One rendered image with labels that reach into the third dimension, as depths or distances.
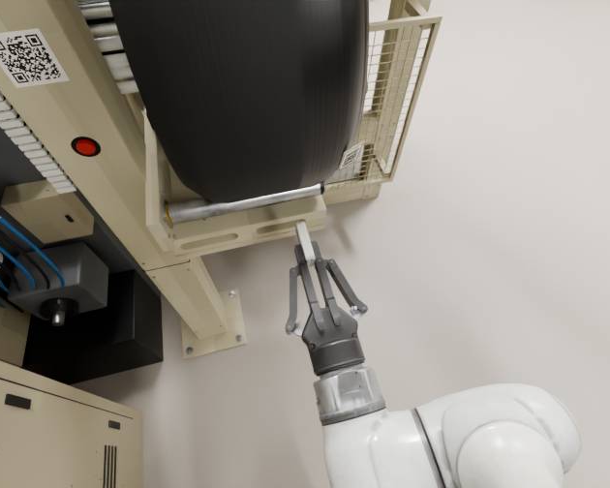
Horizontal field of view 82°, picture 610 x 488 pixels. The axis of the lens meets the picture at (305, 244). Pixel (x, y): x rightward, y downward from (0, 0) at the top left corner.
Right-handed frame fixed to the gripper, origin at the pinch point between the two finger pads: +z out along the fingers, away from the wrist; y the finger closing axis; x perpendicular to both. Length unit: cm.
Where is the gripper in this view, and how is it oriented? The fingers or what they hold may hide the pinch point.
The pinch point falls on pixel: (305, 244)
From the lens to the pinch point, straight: 57.2
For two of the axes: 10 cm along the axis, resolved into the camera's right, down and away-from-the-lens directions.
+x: -0.3, 4.3, 9.0
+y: -9.7, 2.1, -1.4
